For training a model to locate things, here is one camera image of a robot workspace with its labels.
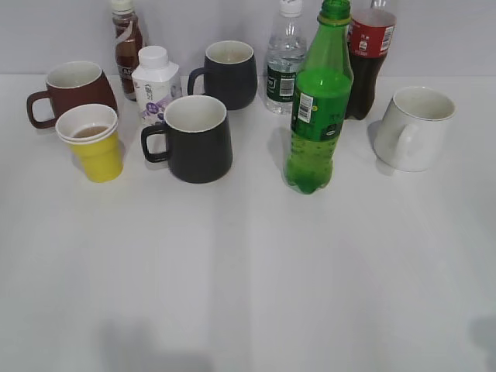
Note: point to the green soda bottle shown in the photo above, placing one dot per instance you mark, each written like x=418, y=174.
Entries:
x=321, y=94

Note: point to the yellow paper cup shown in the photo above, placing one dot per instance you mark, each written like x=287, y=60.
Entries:
x=90, y=131

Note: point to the black ceramic mug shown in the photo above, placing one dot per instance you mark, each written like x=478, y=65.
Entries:
x=194, y=139

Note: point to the dark grey ceramic mug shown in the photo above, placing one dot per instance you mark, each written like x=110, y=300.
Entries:
x=229, y=74

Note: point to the white milk carton bottle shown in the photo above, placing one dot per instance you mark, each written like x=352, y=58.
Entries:
x=156, y=83

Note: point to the clear water bottle green label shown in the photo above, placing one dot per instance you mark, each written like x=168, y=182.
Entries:
x=286, y=52

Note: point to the white ceramic mug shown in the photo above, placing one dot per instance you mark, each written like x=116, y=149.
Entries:
x=412, y=131

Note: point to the brown tea bottle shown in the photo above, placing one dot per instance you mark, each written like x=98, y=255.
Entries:
x=128, y=42

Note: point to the cola bottle red label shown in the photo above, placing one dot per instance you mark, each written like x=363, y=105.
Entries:
x=368, y=39

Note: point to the brown ceramic mug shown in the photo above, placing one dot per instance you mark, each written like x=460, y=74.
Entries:
x=70, y=85

